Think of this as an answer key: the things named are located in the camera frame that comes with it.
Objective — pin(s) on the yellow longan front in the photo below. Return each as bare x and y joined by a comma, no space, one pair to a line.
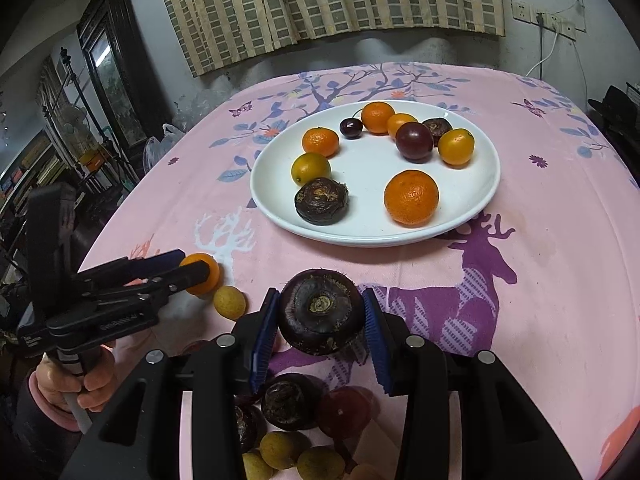
281,449

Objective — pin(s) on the yellow longan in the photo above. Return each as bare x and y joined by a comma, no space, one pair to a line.
320,463
281,449
255,467

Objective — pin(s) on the mandarin on plate left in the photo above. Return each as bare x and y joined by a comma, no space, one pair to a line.
322,141

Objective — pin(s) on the small yellow-green longan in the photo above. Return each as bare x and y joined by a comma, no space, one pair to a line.
230,302

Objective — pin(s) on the dark mangosteen back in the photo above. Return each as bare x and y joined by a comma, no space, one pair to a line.
322,201

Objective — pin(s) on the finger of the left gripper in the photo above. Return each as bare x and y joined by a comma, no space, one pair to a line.
152,291
123,271

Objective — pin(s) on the pink deer tablecloth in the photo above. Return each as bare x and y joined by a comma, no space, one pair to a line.
547,276

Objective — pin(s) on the white power strip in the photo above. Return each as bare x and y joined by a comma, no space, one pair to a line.
524,12

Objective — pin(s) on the dark mangosteen middle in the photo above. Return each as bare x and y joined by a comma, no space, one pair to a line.
292,401

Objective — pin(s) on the yellow longan right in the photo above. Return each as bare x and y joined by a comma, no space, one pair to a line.
320,463

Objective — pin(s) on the orange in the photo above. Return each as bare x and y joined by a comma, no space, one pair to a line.
396,121
456,147
208,272

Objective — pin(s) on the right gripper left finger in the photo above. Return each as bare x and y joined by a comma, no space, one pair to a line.
174,412

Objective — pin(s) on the dark framed mirror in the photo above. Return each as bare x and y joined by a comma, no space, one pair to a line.
122,73

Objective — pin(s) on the mandarin on plate back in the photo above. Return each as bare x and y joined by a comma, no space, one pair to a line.
374,117

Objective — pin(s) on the dark red plum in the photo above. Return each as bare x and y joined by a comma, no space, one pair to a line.
414,141

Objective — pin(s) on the dark red cherry with stem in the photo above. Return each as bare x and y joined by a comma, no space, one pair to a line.
351,127

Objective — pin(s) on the yellow longan middle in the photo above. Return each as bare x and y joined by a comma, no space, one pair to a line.
255,467

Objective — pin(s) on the dark mangosteen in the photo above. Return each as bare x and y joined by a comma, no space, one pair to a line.
320,312
322,201
292,401

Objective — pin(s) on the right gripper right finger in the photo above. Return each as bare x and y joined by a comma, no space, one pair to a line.
467,417

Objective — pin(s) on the dark chestnut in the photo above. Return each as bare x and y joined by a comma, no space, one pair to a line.
437,127

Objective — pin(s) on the clear plastic bag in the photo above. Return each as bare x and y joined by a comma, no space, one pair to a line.
155,149

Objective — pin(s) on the left hand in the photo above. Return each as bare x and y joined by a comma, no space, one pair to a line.
93,390

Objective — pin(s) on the dark purple plum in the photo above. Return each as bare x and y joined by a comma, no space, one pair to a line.
344,413

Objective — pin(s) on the yellow kumquat on plate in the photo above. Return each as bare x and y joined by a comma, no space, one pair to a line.
309,166

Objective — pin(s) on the dark mangosteen front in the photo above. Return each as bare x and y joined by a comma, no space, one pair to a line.
320,312

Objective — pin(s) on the large mandarin on plate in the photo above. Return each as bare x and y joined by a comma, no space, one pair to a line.
411,198

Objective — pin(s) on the white oval plate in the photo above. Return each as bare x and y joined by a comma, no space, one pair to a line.
365,165

